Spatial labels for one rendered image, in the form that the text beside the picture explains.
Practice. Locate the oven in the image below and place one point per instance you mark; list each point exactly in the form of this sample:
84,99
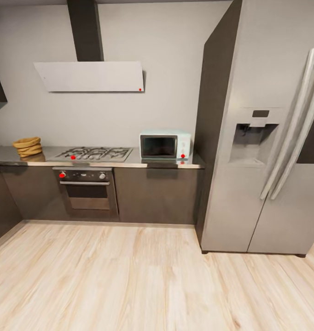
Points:
84,193

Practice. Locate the popcorn bag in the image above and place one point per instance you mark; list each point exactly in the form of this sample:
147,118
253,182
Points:
28,146

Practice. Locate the microwave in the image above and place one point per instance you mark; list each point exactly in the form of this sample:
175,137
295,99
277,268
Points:
164,143

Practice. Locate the fridge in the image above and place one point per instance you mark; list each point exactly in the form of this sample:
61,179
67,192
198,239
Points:
255,130

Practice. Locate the range hood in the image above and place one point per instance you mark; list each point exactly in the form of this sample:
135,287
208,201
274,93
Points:
90,72

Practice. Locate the burner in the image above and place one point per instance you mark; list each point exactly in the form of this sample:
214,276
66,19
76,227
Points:
109,154

